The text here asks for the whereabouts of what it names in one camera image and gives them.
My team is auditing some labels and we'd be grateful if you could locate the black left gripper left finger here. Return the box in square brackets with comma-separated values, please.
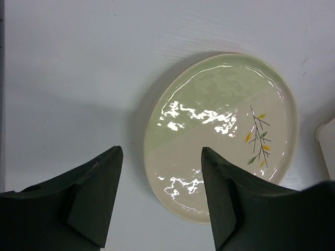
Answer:
[1, 146, 123, 250]

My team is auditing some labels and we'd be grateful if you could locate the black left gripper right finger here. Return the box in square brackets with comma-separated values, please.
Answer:
[201, 147, 334, 250]

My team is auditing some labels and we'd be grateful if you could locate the cream and green plate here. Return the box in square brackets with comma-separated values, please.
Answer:
[143, 53, 299, 224]

